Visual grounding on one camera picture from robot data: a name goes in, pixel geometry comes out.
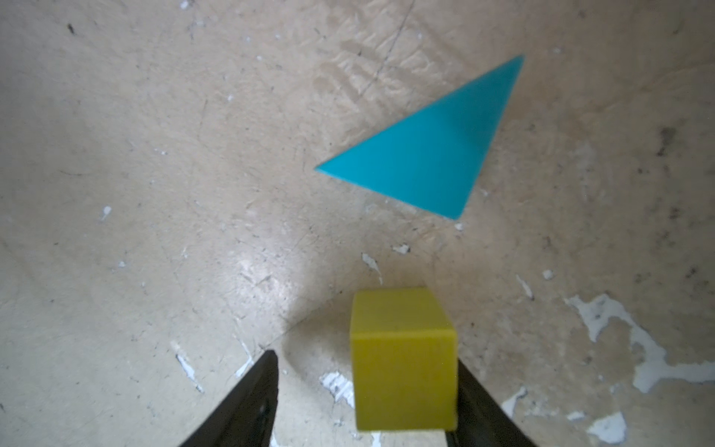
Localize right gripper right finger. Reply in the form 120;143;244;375
445;359;536;447

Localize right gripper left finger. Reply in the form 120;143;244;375
182;350;279;447

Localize small yellow cube block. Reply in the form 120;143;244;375
350;288;458;431

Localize teal triangle block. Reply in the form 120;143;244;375
317;56;524;220

